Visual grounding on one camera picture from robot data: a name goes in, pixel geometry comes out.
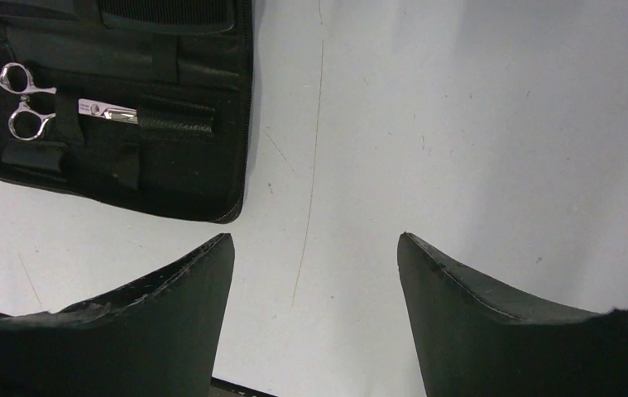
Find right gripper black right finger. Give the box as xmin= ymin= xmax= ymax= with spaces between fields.
xmin=397 ymin=232 xmax=628 ymax=396

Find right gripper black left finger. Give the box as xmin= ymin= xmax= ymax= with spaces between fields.
xmin=0 ymin=233 xmax=235 ymax=396

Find black zippered tool case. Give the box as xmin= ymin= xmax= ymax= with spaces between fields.
xmin=0 ymin=1 xmax=253 ymax=223

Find silver scissors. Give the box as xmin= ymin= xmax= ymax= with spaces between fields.
xmin=0 ymin=62 xmax=139 ymax=141

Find black handled styling comb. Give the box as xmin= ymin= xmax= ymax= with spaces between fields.
xmin=137 ymin=108 xmax=215 ymax=140

